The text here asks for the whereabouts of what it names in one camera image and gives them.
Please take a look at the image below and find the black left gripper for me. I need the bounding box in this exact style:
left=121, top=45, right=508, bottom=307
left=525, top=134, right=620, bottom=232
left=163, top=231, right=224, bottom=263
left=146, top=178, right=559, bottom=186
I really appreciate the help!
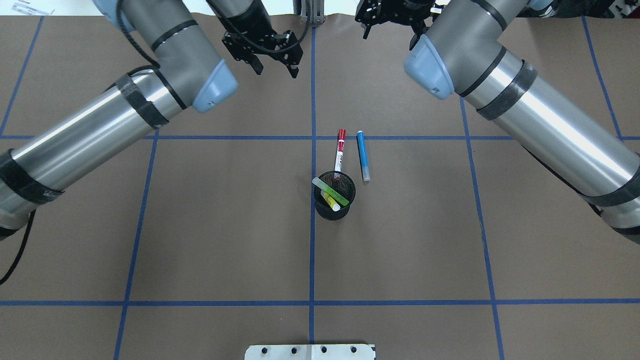
left=215, top=0, right=304, bottom=79

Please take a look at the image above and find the red capped white marker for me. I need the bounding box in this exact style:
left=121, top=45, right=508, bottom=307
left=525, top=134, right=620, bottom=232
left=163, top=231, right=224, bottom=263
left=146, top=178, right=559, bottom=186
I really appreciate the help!
left=333, top=129, right=346, bottom=172

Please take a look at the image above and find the blue highlighter pen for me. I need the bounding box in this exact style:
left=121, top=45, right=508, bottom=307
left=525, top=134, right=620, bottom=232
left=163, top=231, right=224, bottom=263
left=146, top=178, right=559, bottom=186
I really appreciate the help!
left=356, top=130, right=371, bottom=182

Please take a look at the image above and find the green highlighter pen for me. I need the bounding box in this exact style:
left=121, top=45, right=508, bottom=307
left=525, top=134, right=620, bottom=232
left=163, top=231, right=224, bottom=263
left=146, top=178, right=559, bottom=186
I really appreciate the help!
left=311, top=177, right=350, bottom=208

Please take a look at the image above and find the yellow highlighter pen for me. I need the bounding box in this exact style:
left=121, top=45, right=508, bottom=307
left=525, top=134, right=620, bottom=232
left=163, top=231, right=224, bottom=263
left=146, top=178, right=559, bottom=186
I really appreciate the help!
left=322, top=193, right=341, bottom=212

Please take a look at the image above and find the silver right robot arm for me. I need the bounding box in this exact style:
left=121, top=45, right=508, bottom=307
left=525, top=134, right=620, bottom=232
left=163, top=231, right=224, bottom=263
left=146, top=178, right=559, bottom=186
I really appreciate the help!
left=404, top=0, right=640, bottom=243

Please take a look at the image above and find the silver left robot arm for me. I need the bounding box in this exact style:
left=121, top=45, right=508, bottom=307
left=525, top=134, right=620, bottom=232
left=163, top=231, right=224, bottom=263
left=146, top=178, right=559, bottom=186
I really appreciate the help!
left=1, top=0, right=238, bottom=239

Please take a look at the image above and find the black mesh pen cup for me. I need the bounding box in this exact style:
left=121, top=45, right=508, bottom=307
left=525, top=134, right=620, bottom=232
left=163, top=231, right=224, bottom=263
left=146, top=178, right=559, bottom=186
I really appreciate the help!
left=311, top=170, right=356, bottom=221

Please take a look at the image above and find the brown paper table mat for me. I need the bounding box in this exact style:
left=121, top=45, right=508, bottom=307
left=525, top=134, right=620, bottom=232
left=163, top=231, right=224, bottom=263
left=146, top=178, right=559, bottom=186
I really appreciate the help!
left=1, top=14, right=639, bottom=360

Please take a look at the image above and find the white printed paper label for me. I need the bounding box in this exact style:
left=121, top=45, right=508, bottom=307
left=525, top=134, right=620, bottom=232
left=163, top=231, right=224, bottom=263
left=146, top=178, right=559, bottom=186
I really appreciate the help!
left=7, top=0, right=55, bottom=16

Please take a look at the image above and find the aluminium frame post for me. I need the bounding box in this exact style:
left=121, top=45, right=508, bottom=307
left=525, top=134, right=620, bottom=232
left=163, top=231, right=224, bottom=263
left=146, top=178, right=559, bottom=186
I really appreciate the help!
left=292, top=0, right=326, bottom=26

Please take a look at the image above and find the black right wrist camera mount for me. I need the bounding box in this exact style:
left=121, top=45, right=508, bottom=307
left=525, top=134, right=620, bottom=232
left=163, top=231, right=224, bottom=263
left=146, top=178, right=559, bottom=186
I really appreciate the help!
left=355, top=0, right=439, bottom=51

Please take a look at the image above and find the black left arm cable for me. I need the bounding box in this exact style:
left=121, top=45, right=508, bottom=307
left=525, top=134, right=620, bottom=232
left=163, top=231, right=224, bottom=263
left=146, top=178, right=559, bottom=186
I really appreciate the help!
left=0, top=210, right=37, bottom=286

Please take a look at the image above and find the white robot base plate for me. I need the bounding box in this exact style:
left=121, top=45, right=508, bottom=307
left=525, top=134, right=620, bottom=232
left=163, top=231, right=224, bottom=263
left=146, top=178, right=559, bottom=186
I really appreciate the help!
left=244, top=343, right=377, bottom=360

